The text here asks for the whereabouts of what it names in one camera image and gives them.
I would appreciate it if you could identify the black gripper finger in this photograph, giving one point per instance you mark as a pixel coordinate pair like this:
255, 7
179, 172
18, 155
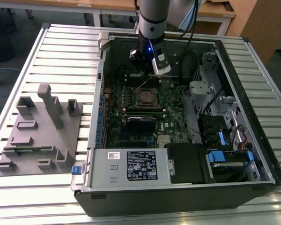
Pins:
135, 57

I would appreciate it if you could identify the square CPU chip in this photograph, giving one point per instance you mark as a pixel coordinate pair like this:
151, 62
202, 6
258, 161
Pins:
147, 96

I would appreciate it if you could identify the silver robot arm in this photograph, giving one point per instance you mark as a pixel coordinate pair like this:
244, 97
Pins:
154, 16

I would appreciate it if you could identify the CPU socket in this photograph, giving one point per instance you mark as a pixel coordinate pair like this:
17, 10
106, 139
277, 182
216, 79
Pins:
135, 93

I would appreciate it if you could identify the grey case latch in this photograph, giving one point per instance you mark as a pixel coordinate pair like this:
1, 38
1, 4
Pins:
103, 39

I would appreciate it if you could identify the green RAM stick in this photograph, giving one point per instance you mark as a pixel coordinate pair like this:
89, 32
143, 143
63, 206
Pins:
142, 113
24, 150

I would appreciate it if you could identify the green motherboard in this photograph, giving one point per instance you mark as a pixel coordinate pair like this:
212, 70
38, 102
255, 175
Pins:
175, 117

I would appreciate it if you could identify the black graphics card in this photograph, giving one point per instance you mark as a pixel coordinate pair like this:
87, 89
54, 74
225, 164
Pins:
140, 126

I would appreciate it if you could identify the silver chipset heatsink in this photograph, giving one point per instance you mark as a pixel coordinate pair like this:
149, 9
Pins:
164, 138

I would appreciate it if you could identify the black disk bay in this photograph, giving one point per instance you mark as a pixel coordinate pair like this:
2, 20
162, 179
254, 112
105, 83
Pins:
210, 126

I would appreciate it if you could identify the blue disk bay latch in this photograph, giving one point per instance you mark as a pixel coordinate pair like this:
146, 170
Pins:
221, 138

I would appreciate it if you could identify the silver power supply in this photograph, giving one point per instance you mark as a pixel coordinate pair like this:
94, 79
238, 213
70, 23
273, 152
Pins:
103, 168

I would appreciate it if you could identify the wooden cabinet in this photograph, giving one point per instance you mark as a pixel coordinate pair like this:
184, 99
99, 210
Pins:
260, 23

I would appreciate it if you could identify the hard disk in blue carrier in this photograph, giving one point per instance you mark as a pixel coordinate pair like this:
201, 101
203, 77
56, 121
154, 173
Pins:
216, 156

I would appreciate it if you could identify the grey parts rack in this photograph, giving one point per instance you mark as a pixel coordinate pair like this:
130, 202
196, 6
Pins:
44, 140

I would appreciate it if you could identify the blue power supply latch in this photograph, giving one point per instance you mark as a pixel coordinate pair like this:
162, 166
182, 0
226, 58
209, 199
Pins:
76, 170

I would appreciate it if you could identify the black office chair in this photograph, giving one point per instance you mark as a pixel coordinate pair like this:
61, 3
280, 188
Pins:
2, 35

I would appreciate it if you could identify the black PC case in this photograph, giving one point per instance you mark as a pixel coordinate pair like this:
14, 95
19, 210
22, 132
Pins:
178, 201

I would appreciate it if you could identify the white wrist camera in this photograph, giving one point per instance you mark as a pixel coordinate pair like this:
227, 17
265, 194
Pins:
161, 63

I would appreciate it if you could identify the silver metal bracket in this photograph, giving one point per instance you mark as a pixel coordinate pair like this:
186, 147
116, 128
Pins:
199, 87

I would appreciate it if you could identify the wooden desk white frame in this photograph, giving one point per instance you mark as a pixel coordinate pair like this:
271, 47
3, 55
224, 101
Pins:
37, 2
215, 11

